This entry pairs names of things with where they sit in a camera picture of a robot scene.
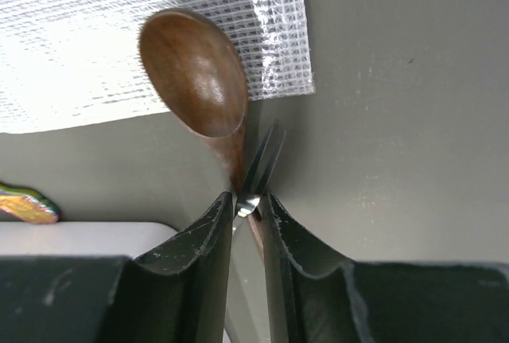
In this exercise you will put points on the black fork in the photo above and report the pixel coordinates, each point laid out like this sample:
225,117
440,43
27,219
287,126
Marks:
254,185

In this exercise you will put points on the brown wooden spoon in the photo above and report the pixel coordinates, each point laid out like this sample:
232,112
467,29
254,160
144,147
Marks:
198,74

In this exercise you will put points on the clear mesh zip pouch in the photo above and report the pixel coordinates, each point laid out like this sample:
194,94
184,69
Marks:
73,63

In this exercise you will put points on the iridescent knife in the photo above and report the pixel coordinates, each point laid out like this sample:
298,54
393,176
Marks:
28,205

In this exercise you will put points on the white cutlery tray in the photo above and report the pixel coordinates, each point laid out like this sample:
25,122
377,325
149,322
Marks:
130,239

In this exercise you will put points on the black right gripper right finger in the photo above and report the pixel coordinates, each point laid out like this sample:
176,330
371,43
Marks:
317,294

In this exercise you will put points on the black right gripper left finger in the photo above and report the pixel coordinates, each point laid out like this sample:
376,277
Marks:
175,292

